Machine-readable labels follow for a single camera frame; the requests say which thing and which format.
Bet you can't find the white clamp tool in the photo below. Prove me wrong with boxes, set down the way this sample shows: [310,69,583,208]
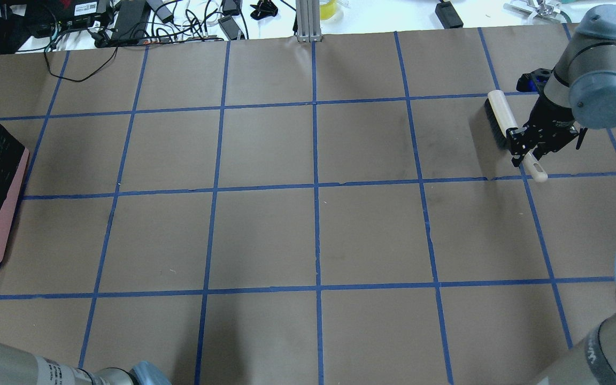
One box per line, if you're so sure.
[503,1,572,25]

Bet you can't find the beige hand brush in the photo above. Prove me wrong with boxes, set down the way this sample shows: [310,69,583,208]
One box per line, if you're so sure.
[484,90,549,182]

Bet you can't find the yellow tape roll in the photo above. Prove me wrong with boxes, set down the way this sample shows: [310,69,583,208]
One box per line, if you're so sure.
[319,0,338,20]

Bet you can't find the aluminium frame post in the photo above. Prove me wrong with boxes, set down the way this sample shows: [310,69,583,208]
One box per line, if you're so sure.
[295,0,323,42]

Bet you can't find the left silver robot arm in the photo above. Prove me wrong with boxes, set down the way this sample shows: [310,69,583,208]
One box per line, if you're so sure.
[0,343,171,384]

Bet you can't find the black power adapter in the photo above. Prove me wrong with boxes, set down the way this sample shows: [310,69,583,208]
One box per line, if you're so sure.
[434,1,464,29]

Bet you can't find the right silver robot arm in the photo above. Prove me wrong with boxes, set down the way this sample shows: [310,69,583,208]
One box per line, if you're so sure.
[503,4,616,167]

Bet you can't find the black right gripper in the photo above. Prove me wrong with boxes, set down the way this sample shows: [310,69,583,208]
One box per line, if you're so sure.
[511,68,588,167]

